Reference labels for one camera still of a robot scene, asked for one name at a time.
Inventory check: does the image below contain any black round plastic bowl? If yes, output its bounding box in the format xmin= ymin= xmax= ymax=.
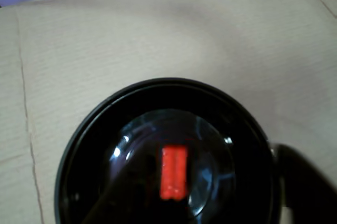
xmin=53 ymin=77 xmax=287 ymax=224

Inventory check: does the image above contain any red lego block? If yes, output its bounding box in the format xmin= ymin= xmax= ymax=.
xmin=160 ymin=144 xmax=189 ymax=201

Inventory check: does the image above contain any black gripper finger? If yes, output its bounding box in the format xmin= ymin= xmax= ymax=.
xmin=271 ymin=143 xmax=337 ymax=224
xmin=83 ymin=150 xmax=158 ymax=224

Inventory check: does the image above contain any brown corrugated cardboard sheet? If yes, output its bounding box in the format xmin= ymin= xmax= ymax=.
xmin=0 ymin=0 xmax=337 ymax=224

